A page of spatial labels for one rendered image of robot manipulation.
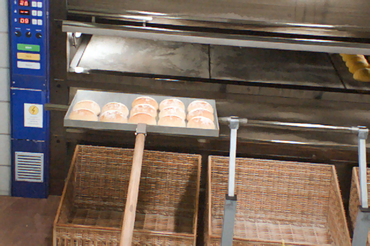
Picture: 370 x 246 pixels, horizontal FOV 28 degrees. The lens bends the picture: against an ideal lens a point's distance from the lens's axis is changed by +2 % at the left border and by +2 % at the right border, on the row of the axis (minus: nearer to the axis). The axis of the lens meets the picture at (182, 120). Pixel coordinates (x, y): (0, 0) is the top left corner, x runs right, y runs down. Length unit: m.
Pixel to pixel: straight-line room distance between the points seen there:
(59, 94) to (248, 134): 0.83
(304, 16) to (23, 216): 1.44
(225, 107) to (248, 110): 0.10
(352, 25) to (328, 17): 0.10
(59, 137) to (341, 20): 1.30
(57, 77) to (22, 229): 0.65
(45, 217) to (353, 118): 1.39
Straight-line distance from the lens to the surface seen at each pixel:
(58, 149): 3.32
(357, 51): 3.00
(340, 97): 3.21
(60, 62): 3.16
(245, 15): 3.04
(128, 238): 1.93
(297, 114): 3.23
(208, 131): 2.61
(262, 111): 3.21
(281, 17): 3.05
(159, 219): 3.23
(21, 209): 3.32
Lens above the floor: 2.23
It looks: 23 degrees down
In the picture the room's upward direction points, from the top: 5 degrees clockwise
